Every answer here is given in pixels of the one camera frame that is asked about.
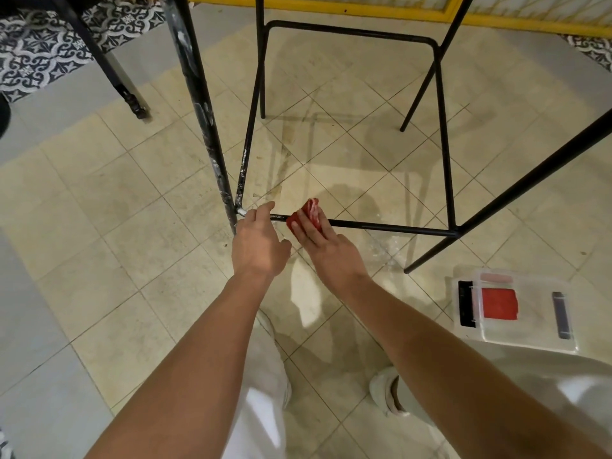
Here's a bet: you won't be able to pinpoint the white shoe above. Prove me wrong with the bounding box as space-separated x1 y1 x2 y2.
369 366 413 418

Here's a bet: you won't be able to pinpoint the red sandpaper sheet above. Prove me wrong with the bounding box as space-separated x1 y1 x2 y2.
480 288 519 321

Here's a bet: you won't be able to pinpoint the person's right forearm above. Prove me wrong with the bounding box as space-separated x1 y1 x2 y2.
340 277 609 459

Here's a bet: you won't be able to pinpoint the person's right hand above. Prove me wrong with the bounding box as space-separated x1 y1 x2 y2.
288 208 372 298

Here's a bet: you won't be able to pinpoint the red sandpaper piece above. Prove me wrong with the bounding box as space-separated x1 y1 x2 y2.
286 198 322 233

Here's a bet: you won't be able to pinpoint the dark grey sanding strip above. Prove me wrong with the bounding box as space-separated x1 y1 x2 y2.
552 291 573 340

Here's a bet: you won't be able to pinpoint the person's left hand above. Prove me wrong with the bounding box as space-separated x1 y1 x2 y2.
231 201 292 282

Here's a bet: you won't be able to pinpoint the person's left forearm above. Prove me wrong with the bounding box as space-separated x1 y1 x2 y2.
85 271 274 459

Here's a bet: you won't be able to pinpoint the clear plastic storage box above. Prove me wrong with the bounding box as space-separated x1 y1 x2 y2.
451 266 582 355

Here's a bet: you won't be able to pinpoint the black metal stool frame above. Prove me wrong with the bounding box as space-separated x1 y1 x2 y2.
160 0 612 275

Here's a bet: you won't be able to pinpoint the black wooden chair leg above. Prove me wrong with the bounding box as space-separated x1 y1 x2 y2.
0 0 152 121

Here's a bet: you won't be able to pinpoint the black sanding block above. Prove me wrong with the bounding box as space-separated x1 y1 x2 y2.
457 280 477 329

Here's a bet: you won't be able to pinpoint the white trousers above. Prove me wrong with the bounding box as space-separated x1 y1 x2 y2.
222 308 612 459

